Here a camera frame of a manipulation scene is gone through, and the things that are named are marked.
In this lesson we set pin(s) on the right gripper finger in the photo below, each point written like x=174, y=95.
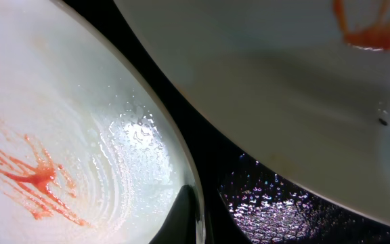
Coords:
x=179, y=226

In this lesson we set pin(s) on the light blue front plate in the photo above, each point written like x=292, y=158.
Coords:
x=88, y=153

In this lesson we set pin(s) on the light blue plate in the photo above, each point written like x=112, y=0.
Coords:
x=88, y=153
x=279, y=80

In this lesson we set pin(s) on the black round tray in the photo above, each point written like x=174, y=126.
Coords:
x=245, y=201

